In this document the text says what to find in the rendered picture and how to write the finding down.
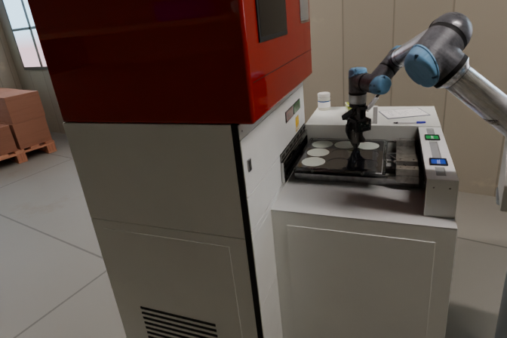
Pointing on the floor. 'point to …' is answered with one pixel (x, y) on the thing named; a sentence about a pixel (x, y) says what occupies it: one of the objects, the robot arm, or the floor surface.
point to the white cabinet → (361, 277)
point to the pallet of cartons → (23, 125)
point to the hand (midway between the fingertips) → (354, 145)
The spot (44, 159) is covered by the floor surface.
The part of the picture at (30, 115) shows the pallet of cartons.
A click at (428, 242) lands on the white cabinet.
